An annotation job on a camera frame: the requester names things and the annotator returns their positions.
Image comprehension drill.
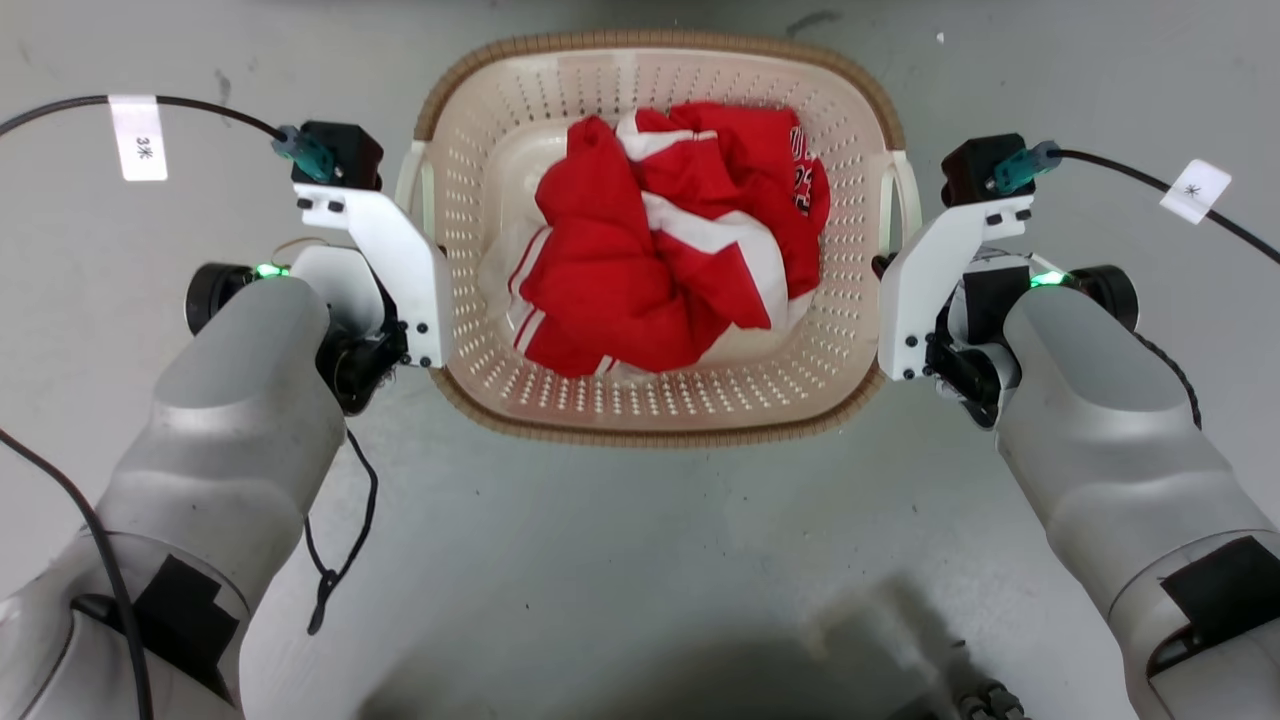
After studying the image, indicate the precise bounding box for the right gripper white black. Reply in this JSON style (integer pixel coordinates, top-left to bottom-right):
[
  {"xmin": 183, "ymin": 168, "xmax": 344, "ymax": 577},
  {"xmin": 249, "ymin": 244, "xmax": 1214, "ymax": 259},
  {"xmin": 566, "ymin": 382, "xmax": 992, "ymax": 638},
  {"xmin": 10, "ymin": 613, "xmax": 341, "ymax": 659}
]
[{"xmin": 871, "ymin": 249, "xmax": 1071, "ymax": 431}]

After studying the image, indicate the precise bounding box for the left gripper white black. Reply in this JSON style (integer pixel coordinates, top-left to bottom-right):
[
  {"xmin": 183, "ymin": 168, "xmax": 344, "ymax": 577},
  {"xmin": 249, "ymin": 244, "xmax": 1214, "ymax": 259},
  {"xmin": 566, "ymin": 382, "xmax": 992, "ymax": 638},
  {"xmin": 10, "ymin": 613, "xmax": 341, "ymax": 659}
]
[{"xmin": 289, "ymin": 245, "xmax": 411, "ymax": 417}]

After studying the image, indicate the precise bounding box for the beige perforated laundry basket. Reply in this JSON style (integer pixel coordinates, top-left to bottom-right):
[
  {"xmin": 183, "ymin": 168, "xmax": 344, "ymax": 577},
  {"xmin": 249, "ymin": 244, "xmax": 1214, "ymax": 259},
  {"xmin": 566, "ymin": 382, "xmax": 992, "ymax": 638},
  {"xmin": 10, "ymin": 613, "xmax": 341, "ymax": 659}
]
[{"xmin": 394, "ymin": 28, "xmax": 924, "ymax": 449}]

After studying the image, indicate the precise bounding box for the red white jersey garment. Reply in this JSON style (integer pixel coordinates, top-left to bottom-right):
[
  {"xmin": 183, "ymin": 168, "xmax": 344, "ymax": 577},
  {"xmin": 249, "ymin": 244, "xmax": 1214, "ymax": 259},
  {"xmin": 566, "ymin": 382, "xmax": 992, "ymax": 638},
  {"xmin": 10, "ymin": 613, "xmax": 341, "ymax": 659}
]
[{"xmin": 508, "ymin": 100, "xmax": 833, "ymax": 380}]

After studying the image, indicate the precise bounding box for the white right camera bracket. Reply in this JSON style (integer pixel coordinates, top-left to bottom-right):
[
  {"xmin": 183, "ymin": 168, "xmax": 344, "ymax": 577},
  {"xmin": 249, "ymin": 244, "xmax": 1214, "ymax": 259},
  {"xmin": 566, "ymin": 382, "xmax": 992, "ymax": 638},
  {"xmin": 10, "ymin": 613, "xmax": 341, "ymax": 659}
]
[{"xmin": 877, "ymin": 194, "xmax": 1035, "ymax": 382}]

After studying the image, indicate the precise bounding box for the white camera bracket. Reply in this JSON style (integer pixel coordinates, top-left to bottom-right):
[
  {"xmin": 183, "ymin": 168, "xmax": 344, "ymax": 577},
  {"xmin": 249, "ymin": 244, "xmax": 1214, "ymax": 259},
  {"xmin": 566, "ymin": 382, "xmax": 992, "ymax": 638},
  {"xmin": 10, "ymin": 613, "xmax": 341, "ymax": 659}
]
[
  {"xmin": 294, "ymin": 183, "xmax": 453, "ymax": 369},
  {"xmin": 877, "ymin": 194, "xmax": 1035, "ymax": 382}
]

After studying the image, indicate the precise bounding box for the white left camera bracket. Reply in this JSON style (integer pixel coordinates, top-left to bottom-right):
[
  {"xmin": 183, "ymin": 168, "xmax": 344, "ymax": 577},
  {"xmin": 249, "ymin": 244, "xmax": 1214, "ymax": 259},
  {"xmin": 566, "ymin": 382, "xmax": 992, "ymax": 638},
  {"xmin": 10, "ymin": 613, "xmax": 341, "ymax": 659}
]
[{"xmin": 294, "ymin": 183, "xmax": 453, "ymax": 369}]

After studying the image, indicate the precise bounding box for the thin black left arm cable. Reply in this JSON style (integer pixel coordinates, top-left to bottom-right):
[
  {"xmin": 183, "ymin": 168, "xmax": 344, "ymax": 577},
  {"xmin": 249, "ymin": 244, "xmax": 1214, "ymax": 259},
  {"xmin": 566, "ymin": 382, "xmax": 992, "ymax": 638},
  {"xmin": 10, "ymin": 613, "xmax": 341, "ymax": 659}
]
[{"xmin": 303, "ymin": 428, "xmax": 380, "ymax": 637}]

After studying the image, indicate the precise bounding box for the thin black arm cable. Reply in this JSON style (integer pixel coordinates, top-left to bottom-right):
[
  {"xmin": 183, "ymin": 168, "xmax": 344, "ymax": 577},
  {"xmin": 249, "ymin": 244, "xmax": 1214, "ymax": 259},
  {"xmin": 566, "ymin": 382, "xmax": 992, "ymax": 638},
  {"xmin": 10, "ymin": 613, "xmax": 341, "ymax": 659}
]
[
  {"xmin": 303, "ymin": 428, "xmax": 380, "ymax": 637},
  {"xmin": 1134, "ymin": 330, "xmax": 1203, "ymax": 432}
]

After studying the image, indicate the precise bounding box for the black left camera cable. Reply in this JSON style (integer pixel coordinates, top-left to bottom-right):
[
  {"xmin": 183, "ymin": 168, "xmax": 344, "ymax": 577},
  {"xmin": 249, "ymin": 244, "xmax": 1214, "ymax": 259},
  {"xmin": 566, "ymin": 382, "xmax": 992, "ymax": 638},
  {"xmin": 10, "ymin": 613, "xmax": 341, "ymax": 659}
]
[{"xmin": 0, "ymin": 94, "xmax": 337, "ymax": 185}]

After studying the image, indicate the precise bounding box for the black camera cable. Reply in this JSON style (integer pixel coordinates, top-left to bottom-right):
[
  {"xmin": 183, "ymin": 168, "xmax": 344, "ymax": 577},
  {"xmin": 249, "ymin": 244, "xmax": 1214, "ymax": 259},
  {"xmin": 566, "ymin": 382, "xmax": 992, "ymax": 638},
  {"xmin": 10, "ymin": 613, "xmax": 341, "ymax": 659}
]
[
  {"xmin": 992, "ymin": 140, "xmax": 1280, "ymax": 267},
  {"xmin": 0, "ymin": 94, "xmax": 337, "ymax": 185}
]

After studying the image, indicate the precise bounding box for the black right camera cable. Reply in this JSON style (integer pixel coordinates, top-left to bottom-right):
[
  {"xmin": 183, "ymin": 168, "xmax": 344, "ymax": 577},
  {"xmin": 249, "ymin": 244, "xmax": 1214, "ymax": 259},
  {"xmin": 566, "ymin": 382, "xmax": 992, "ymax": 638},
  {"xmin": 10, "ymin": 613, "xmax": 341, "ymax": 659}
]
[{"xmin": 992, "ymin": 140, "xmax": 1280, "ymax": 267}]

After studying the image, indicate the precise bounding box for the white paper cable tag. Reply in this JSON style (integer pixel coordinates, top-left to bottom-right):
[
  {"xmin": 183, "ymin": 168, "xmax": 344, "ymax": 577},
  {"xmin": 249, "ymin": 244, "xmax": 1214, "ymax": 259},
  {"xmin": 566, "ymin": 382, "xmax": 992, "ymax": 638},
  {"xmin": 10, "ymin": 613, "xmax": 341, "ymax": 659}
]
[
  {"xmin": 1159, "ymin": 159, "xmax": 1234, "ymax": 226},
  {"xmin": 107, "ymin": 94, "xmax": 169, "ymax": 183}
]

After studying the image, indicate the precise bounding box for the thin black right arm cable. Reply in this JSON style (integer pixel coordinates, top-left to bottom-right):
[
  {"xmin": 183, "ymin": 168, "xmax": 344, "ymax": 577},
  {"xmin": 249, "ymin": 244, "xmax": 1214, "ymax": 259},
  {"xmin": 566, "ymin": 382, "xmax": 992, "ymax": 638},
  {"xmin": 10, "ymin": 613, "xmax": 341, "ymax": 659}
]
[{"xmin": 1134, "ymin": 330, "xmax": 1203, "ymax": 432}]

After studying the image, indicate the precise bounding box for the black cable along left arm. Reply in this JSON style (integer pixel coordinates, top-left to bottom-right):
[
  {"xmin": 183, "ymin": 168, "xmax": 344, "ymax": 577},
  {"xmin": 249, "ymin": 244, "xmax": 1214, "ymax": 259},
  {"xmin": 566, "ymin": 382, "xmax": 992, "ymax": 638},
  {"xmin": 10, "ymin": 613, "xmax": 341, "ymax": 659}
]
[{"xmin": 0, "ymin": 428, "xmax": 155, "ymax": 720}]

